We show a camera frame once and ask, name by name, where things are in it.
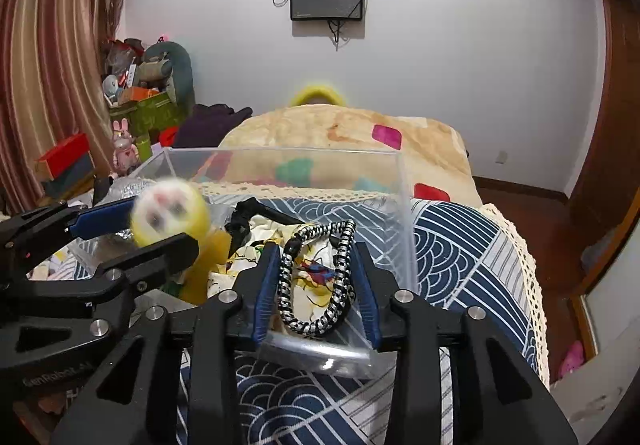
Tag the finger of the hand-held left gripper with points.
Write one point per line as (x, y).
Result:
(100, 220)
(165, 252)

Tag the black white braided headband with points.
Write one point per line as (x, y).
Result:
(285, 290)

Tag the dark purple cloth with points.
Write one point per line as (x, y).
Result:
(210, 125)

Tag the grey plush toy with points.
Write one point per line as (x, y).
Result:
(182, 70)

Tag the yellow plush toy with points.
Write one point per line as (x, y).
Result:
(305, 95)
(195, 220)

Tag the clear plastic storage box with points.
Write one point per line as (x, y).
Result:
(390, 205)

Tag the beige patterned blanket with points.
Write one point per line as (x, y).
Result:
(440, 150)

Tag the striped brown curtain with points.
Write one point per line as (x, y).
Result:
(50, 75)

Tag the red box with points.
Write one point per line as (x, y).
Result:
(65, 150)

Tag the green bottle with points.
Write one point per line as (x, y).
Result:
(142, 150)

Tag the blue white patterned bedspread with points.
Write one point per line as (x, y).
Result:
(450, 265)

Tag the white wall socket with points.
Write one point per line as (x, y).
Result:
(501, 157)

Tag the dark grey box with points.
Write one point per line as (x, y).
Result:
(70, 177)

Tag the pink rabbit toy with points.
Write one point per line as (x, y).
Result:
(125, 150)

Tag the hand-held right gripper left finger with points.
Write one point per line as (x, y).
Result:
(262, 295)

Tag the pink slipper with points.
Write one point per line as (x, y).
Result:
(572, 357)

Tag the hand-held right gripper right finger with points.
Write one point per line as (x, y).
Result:
(367, 295)

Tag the red cloth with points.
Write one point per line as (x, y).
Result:
(169, 136)

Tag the cartoon printed cloth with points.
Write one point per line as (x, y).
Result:
(315, 285)

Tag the silver plastic bag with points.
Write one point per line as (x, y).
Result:
(125, 187)

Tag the pile of toys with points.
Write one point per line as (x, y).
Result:
(122, 70)

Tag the green box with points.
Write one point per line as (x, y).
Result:
(150, 112)

